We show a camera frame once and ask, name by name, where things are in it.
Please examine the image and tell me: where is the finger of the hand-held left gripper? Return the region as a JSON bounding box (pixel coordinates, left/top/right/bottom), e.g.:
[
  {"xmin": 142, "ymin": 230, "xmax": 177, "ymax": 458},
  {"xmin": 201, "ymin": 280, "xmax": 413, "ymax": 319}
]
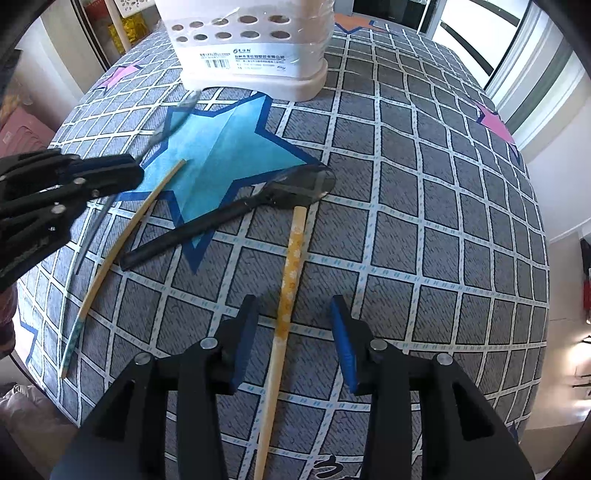
[
  {"xmin": 0, "ymin": 150, "xmax": 145, "ymax": 206},
  {"xmin": 0, "ymin": 204, "xmax": 86, "ymax": 289}
]

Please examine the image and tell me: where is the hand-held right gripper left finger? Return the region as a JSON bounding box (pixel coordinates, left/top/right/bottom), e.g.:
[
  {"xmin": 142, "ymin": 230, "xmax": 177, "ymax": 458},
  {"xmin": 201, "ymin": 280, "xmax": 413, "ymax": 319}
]
[{"xmin": 48, "ymin": 294, "xmax": 259, "ymax": 480}]

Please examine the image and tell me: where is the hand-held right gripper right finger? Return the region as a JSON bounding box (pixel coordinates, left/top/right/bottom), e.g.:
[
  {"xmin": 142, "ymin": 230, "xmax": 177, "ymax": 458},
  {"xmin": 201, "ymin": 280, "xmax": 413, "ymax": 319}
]
[{"xmin": 330, "ymin": 295, "xmax": 536, "ymax": 480}]

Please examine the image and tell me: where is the wooden chopstick yellow pattern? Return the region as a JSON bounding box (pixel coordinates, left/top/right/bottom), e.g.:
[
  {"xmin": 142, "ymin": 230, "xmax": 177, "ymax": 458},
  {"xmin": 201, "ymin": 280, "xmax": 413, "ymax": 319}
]
[{"xmin": 253, "ymin": 206, "xmax": 308, "ymax": 480}]

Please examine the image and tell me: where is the wooden chopstick blue pattern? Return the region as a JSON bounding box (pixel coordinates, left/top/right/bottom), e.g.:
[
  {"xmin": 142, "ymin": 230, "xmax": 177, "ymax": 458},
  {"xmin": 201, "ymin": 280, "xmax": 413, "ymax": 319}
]
[{"xmin": 60, "ymin": 159, "xmax": 187, "ymax": 379}]

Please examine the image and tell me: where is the black plastic spoon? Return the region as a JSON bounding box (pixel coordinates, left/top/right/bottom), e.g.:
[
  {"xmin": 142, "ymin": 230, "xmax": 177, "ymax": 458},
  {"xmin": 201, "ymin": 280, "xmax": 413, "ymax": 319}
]
[{"xmin": 119, "ymin": 166, "xmax": 335, "ymax": 271}]

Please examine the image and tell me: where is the white plastic utensil holder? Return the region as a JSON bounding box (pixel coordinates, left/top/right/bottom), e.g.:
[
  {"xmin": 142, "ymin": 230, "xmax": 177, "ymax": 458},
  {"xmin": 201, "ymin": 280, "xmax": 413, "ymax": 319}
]
[{"xmin": 154, "ymin": 0, "xmax": 335, "ymax": 103}]

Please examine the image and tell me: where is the pink folding stool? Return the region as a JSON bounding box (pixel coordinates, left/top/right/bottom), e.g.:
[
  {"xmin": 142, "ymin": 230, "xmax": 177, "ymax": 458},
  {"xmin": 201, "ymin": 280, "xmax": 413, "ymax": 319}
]
[{"xmin": 0, "ymin": 104, "xmax": 56, "ymax": 153}]

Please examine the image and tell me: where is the grey checkered tablecloth with stars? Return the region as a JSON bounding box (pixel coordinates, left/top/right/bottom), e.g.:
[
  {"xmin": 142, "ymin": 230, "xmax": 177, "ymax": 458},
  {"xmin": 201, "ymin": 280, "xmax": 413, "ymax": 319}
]
[{"xmin": 14, "ymin": 14, "xmax": 550, "ymax": 480}]

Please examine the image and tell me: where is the golden yellow bag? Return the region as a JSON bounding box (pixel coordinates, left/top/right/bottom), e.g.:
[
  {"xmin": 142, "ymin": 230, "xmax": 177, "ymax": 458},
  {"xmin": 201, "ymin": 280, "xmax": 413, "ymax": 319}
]
[{"xmin": 108, "ymin": 14, "xmax": 136, "ymax": 45}]

